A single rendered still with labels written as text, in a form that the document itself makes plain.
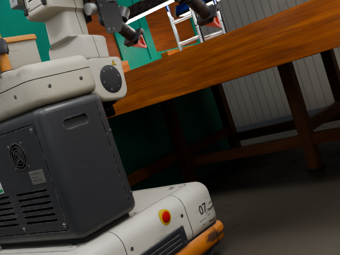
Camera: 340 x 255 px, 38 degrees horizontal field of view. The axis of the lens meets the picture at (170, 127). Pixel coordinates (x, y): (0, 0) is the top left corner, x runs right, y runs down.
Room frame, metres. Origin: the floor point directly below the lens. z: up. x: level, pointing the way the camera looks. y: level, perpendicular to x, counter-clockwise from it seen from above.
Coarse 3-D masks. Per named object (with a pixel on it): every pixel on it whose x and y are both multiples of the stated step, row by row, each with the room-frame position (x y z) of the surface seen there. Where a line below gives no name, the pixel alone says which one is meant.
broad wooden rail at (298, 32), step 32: (320, 0) 1.74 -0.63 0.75; (256, 32) 1.91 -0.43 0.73; (288, 32) 1.83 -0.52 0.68; (320, 32) 1.76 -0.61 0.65; (160, 64) 2.24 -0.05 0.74; (192, 64) 2.13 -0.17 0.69; (224, 64) 2.03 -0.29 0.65; (256, 64) 1.94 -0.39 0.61; (128, 96) 2.40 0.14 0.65; (160, 96) 2.28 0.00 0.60
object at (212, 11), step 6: (204, 6) 2.06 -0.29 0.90; (210, 6) 2.11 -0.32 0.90; (216, 6) 2.08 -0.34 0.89; (198, 12) 2.07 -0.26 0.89; (204, 12) 2.07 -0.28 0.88; (210, 12) 2.08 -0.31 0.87; (216, 12) 2.07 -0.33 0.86; (198, 18) 2.13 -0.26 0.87; (204, 18) 2.09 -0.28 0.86; (210, 18) 2.08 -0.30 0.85
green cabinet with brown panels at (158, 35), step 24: (0, 0) 2.81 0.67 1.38; (120, 0) 3.12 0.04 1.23; (0, 24) 2.86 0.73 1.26; (24, 24) 2.72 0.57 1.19; (96, 24) 2.92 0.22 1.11; (144, 24) 3.21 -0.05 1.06; (168, 24) 3.42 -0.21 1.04; (192, 24) 3.60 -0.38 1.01; (48, 48) 2.64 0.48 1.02; (120, 48) 3.00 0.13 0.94; (168, 48) 3.36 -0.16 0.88
